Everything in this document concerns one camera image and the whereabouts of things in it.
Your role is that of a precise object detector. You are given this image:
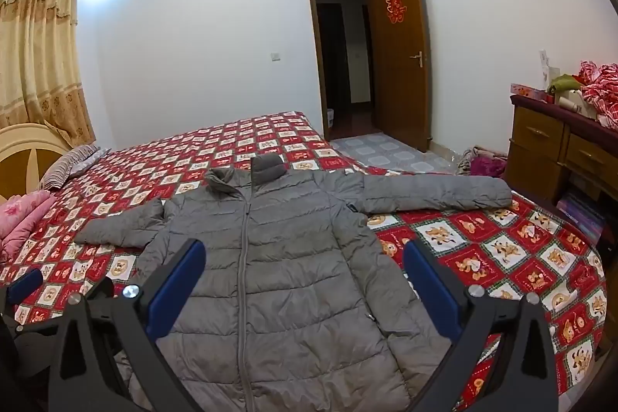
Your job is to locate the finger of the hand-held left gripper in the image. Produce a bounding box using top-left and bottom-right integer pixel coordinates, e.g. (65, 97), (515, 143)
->
(0, 268), (45, 321)
(84, 277), (115, 314)

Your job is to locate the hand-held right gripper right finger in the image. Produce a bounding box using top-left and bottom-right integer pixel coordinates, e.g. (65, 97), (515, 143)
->
(402, 239), (573, 412)

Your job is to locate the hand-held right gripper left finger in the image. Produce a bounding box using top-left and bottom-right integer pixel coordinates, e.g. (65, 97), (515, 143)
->
(53, 238), (208, 412)

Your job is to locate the grey puffer jacket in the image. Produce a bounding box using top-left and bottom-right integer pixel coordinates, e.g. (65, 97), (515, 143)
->
(73, 154), (513, 412)

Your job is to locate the crumpled clothes pile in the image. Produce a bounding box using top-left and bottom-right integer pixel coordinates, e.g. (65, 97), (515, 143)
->
(456, 145), (509, 179)

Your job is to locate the pink blanket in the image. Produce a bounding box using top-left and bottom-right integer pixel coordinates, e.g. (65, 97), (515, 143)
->
(0, 190), (56, 264)

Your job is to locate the red printed bed sheet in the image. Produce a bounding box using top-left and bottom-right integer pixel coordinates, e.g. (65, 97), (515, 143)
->
(0, 110), (608, 412)

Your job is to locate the striped pillow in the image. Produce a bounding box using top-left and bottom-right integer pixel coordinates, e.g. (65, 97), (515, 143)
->
(39, 144), (104, 192)

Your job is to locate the cream wooden headboard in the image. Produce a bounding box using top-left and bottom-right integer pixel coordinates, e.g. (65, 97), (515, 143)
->
(0, 122), (73, 192)

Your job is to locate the wooden dresser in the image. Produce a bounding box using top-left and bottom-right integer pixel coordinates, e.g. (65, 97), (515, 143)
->
(503, 95), (618, 249)

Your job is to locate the purple box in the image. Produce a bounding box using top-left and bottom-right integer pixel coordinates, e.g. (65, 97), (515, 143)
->
(557, 190), (607, 245)

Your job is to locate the wooden dresser drawer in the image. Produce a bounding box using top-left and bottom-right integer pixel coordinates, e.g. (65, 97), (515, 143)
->
(565, 133), (618, 182)
(512, 105), (567, 153)

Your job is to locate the brown wooden door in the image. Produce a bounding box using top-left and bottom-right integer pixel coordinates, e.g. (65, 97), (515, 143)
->
(369, 0), (432, 153)

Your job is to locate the flat pink box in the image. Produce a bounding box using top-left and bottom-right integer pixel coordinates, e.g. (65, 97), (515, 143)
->
(510, 84), (556, 103)

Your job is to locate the beige patterned curtain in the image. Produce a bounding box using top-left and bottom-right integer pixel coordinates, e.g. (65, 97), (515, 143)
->
(0, 0), (96, 148)

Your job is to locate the green cloth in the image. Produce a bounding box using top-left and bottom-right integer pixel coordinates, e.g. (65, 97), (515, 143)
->
(547, 74), (586, 95)

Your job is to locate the white paper bag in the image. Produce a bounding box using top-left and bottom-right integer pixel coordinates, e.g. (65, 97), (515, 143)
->
(539, 50), (560, 90)

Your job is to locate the red white patterned cloth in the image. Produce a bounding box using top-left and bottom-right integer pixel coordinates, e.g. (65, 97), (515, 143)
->
(579, 61), (618, 128)

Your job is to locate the brown door frame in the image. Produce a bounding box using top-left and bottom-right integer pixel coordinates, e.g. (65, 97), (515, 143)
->
(305, 0), (382, 142)

